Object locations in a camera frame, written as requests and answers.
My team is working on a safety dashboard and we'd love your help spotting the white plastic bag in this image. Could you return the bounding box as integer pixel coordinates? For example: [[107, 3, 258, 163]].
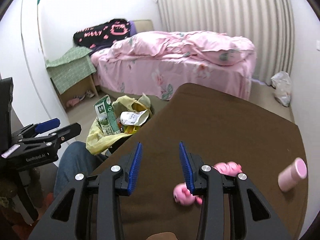
[[271, 71, 293, 107]]

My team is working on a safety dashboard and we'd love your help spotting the white bear print paper cup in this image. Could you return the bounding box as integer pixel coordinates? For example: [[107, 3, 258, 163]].
[[119, 109, 148, 127]]

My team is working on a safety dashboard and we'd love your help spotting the pink toy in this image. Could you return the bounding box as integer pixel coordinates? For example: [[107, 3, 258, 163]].
[[174, 162, 243, 207]]

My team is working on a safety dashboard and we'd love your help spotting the black Hello Kitty pillow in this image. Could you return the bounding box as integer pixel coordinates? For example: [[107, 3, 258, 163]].
[[73, 19, 132, 49]]

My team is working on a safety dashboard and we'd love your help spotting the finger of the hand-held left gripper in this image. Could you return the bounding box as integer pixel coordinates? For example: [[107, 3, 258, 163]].
[[17, 122, 82, 153], [11, 118, 60, 140]]

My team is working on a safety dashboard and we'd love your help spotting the green checked cloth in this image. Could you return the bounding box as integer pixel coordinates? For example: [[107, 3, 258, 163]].
[[46, 47, 97, 94]]

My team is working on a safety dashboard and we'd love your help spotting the bed with pink floral sheet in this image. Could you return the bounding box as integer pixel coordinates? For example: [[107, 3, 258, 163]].
[[90, 49, 257, 100]]

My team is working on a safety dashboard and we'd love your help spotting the pink floral duvet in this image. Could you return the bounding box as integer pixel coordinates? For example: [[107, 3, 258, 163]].
[[110, 31, 255, 67]]

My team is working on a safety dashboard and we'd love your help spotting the pink bottle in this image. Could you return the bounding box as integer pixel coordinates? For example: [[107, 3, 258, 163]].
[[278, 157, 308, 192]]

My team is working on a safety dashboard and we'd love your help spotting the green white milk carton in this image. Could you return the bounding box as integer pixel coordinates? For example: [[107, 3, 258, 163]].
[[94, 94, 121, 136]]

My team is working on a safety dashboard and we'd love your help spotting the wooden bedside table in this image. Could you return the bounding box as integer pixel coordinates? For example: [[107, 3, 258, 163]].
[[51, 74, 99, 110]]

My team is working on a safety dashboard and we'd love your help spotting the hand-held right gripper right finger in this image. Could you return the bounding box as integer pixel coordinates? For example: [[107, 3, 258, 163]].
[[178, 142, 293, 240]]

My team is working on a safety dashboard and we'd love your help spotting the yellow plastic bag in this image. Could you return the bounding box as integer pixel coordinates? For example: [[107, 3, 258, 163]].
[[86, 94, 156, 155]]

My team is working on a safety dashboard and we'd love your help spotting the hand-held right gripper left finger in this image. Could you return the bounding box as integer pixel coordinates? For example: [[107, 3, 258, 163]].
[[27, 142, 143, 240]]

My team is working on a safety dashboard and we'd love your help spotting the white pleated curtain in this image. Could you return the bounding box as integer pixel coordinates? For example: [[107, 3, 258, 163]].
[[153, 0, 295, 85]]

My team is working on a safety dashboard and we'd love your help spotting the beige headboard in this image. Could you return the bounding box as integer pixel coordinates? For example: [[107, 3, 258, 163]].
[[132, 19, 153, 33]]

